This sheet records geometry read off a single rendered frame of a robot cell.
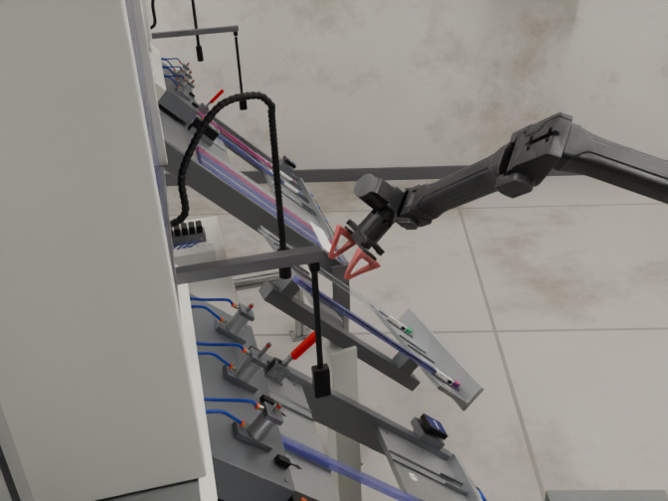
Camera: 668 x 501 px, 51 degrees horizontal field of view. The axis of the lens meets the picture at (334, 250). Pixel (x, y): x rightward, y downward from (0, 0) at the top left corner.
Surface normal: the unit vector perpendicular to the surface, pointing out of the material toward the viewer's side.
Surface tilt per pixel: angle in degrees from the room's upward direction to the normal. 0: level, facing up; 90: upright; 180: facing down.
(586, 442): 0
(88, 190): 90
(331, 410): 90
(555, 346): 0
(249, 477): 90
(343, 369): 90
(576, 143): 47
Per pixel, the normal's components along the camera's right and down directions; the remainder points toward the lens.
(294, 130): -0.03, 0.48
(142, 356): 0.25, 0.46
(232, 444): 0.63, -0.75
